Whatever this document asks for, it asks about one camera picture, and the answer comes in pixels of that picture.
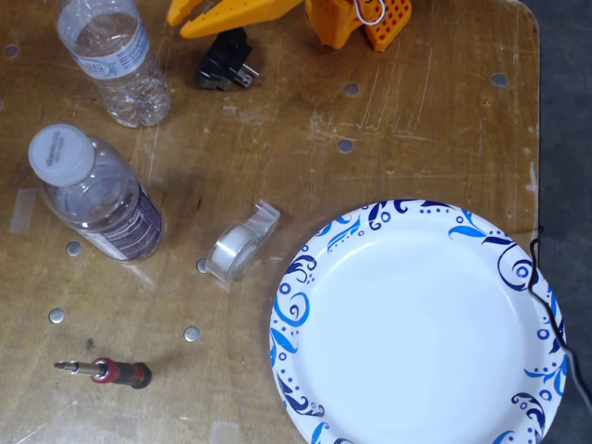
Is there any black power plug adapter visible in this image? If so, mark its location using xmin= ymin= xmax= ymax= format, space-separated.
xmin=192 ymin=26 xmax=260 ymax=93

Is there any paper plate with blue print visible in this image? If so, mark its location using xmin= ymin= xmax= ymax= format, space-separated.
xmin=268 ymin=198 xmax=569 ymax=444

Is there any clear bottle with blue label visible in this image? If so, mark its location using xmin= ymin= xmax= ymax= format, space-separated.
xmin=55 ymin=0 xmax=173 ymax=129

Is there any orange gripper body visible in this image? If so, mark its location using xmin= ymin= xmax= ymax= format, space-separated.
xmin=271 ymin=0 xmax=307 ymax=17

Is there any thin black cable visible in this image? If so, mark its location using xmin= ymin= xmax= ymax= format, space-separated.
xmin=526 ymin=225 xmax=592 ymax=403

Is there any white red servo wire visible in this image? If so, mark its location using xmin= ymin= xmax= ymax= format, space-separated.
xmin=349 ymin=0 xmax=386 ymax=25

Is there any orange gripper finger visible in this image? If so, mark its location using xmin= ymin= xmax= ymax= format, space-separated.
xmin=179 ymin=0 xmax=278 ymax=40
xmin=165 ymin=0 xmax=219 ymax=27

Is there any clear bottle with purple label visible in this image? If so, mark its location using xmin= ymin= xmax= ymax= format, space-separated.
xmin=27 ymin=123 xmax=166 ymax=264

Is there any clear tape strip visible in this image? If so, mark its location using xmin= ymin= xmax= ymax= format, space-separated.
xmin=7 ymin=188 xmax=39 ymax=234

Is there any clear tape piece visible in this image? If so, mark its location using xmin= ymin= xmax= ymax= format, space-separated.
xmin=208 ymin=421 xmax=241 ymax=444

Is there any clear tape dispenser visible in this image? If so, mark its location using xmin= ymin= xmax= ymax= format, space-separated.
xmin=204 ymin=199 xmax=282 ymax=283

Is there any red black screwdriver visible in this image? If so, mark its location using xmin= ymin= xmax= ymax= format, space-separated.
xmin=53 ymin=356 xmax=154 ymax=390

